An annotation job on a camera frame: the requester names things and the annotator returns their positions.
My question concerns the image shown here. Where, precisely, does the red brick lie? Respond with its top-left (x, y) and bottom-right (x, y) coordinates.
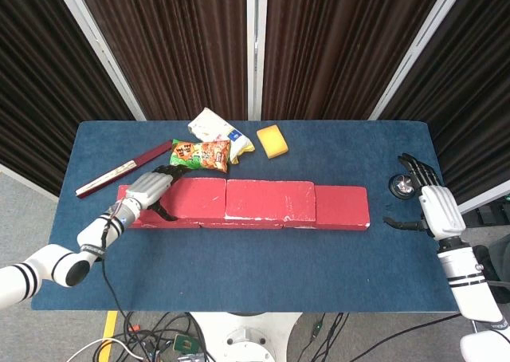
top-left (159, 177), bottom-right (228, 221)
top-left (198, 217), bottom-right (284, 230)
top-left (116, 184), bottom-right (202, 230)
top-left (225, 180), bottom-right (318, 222)
top-left (284, 185), bottom-right (371, 233)

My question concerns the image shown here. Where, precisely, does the black cable tangle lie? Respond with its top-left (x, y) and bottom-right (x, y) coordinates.
top-left (122, 312), bottom-right (208, 362)

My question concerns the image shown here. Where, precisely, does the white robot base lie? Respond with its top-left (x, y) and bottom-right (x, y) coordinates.
top-left (186, 312), bottom-right (302, 362)

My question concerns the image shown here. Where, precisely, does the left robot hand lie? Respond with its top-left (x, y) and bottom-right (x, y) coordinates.
top-left (125, 164), bottom-right (192, 222)

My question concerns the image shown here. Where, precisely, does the white partition post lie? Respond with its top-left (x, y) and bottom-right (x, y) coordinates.
top-left (245, 0), bottom-right (269, 120)
top-left (50, 0), bottom-right (147, 120)
top-left (368, 0), bottom-right (471, 120)

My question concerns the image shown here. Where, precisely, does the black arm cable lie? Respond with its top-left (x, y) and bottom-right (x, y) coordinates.
top-left (100, 214), bottom-right (132, 339)

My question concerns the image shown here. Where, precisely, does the long dark red box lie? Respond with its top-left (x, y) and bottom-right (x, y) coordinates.
top-left (75, 140), bottom-right (174, 199)

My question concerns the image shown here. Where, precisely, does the green orange snack bag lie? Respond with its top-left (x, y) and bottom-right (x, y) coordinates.
top-left (168, 138), bottom-right (232, 175)

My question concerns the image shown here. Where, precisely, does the brown pleated partition panel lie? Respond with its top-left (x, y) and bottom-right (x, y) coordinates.
top-left (261, 0), bottom-right (451, 120)
top-left (0, 0), bottom-right (135, 195)
top-left (73, 0), bottom-right (250, 120)
top-left (378, 0), bottom-right (510, 210)

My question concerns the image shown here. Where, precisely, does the yellow sponge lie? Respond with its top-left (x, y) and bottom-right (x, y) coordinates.
top-left (256, 124), bottom-right (290, 160)

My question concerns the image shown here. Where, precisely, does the white cable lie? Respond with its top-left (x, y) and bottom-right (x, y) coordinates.
top-left (65, 336), bottom-right (147, 362)

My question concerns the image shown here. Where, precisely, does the green circuit board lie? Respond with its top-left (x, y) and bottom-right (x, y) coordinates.
top-left (174, 333), bottom-right (199, 353)

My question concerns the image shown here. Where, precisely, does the blue felt table cover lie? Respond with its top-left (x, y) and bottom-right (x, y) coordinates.
top-left (30, 120), bottom-right (467, 313)

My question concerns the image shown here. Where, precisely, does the metal bowl at edge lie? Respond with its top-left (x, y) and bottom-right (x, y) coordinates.
top-left (388, 173), bottom-right (418, 199)

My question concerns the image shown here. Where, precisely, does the black cable with green connector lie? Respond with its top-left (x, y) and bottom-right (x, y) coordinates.
top-left (305, 312), bottom-right (347, 362)

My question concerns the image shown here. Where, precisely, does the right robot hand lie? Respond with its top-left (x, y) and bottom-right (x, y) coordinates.
top-left (382, 152), bottom-right (467, 242)

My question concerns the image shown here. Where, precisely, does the white yellow snack bag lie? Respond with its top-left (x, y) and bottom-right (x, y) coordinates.
top-left (187, 107), bottom-right (256, 166)

